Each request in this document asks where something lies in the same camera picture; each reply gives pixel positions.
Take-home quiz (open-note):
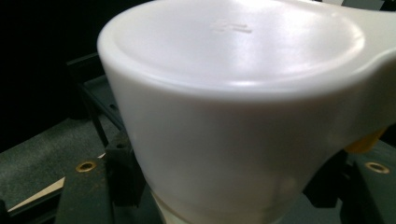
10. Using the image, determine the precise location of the white plastic cup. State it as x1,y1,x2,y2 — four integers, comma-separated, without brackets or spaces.
96,0,396,224

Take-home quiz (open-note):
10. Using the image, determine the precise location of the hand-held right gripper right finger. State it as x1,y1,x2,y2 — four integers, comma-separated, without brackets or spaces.
302,148,396,224

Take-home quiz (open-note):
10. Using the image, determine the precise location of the black metal two-tier rack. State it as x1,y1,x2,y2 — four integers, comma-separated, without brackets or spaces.
65,51,134,148

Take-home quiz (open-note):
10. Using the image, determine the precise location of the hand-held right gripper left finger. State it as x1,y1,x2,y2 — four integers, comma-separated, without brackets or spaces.
55,130,148,224

